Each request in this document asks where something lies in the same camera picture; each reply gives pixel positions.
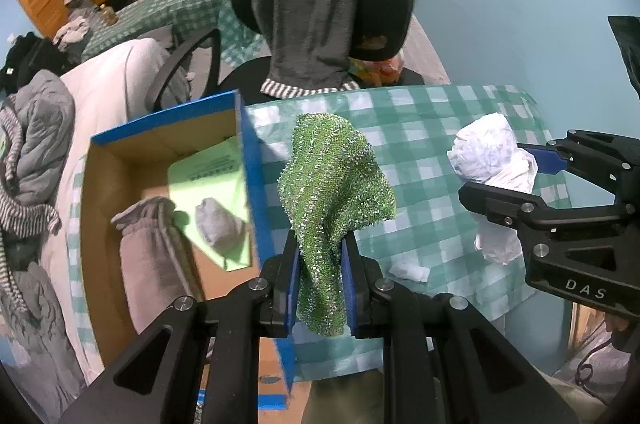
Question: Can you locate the light green microfiber cloth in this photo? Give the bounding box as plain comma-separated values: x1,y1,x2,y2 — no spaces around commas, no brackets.
167,136,253,272

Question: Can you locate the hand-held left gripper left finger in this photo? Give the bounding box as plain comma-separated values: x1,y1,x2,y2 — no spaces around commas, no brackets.
59,229,301,424

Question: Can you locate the orange snack packet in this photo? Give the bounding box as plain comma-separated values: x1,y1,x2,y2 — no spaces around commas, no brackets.
350,54,406,87

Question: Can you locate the dark cloth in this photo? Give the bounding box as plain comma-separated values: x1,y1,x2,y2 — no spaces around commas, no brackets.
607,15,640,97

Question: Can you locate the grey quilted blanket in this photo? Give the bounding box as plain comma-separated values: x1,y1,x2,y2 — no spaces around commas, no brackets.
0,261,88,424

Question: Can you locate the table with green checked cloth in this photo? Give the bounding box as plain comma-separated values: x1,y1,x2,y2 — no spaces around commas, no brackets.
80,0,266,70

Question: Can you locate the green glitter scouring cloth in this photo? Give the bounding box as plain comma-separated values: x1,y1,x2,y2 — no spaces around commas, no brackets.
277,113,397,337

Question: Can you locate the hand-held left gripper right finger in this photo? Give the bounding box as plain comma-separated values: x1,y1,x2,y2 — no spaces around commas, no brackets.
342,234,581,424

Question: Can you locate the long grey fleece sock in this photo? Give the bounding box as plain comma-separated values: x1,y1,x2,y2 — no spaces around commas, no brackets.
111,196,206,335

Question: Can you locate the black office chair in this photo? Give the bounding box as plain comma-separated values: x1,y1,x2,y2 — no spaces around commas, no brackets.
145,0,426,115

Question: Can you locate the black clothing pile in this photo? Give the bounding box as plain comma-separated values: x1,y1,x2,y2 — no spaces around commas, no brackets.
0,31,76,95

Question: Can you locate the grey clothes pile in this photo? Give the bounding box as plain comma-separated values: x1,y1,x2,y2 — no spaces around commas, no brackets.
52,16,103,51

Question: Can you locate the cardboard box with blue edge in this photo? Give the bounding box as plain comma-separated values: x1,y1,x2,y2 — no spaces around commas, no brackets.
80,89,296,410

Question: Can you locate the grey quilted jacket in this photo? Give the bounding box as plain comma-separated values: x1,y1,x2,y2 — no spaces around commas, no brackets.
0,69,76,205

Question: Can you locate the wooden board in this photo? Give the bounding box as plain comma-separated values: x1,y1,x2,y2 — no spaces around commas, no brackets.
567,301,608,355

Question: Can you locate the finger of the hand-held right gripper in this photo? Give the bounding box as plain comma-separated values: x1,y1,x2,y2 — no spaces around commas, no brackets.
458,180,626,235
517,129,640,195

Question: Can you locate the grey striped garment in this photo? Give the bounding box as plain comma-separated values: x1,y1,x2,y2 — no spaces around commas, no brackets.
0,104,63,300

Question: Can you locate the white tissue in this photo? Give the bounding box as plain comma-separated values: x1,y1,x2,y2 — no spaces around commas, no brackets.
389,260,432,283
446,113,540,266

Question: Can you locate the beige sofa cover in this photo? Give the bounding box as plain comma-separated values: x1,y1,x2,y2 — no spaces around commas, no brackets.
40,38,191,380

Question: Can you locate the small grey sock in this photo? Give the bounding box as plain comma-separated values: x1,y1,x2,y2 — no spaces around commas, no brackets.
194,198,247,255

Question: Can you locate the green checked tablecloth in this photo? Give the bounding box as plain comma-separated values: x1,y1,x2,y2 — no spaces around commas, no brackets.
65,84,571,382

